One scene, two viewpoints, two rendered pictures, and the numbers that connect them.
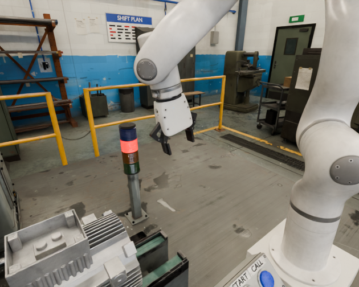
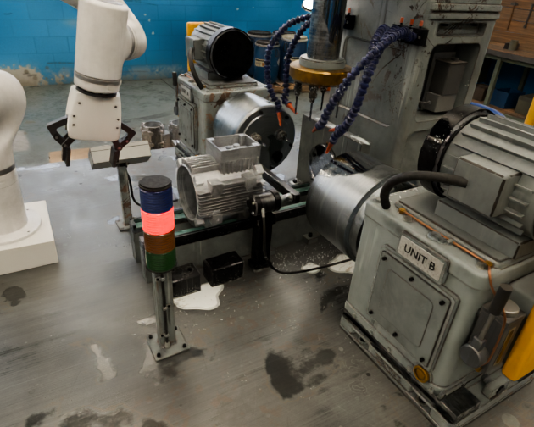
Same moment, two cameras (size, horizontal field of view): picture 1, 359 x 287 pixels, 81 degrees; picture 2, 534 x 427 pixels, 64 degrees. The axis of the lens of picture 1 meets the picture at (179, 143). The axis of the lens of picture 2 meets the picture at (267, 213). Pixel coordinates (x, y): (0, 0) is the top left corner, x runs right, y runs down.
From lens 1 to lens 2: 1.46 m
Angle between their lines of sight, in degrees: 126
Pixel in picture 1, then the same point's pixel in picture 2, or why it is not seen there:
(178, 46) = not seen: hidden behind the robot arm
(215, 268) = (91, 265)
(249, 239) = (17, 284)
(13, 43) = not seen: outside the picture
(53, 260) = (224, 139)
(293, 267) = (30, 218)
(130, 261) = (181, 169)
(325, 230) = not seen: hidden behind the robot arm
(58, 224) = (231, 156)
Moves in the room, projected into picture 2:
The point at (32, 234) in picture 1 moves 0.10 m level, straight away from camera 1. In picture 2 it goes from (247, 152) to (269, 166)
